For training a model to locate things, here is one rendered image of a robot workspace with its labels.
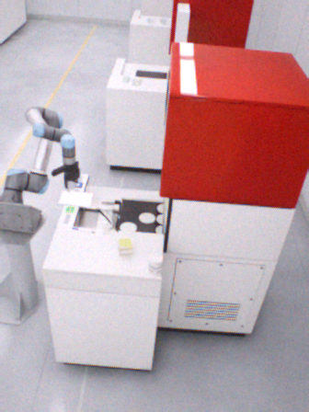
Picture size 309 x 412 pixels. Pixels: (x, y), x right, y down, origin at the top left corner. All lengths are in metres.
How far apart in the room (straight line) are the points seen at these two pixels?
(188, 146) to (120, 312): 0.99
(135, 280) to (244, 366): 1.23
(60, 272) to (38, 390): 0.98
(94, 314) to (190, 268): 0.65
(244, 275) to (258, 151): 0.89
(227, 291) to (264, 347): 0.63
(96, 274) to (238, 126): 1.03
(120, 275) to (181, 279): 0.61
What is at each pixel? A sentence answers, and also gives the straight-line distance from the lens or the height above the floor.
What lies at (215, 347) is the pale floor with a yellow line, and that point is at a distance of 3.15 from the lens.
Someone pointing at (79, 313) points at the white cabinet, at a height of 0.62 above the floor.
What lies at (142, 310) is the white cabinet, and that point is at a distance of 2.39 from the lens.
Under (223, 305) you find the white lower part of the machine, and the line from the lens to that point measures 2.91.
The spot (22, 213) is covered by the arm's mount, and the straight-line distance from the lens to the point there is 2.60.
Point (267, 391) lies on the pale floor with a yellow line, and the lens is 3.07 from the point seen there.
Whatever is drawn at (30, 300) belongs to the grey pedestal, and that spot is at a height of 0.11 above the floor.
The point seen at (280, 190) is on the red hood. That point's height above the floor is 1.34.
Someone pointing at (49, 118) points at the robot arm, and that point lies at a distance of 2.73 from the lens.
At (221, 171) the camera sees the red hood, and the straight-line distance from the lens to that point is 2.18.
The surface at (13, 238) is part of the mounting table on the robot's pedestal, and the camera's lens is 2.66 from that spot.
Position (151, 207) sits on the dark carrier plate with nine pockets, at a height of 0.90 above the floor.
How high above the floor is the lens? 2.58
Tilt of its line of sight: 38 degrees down
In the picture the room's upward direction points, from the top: 5 degrees clockwise
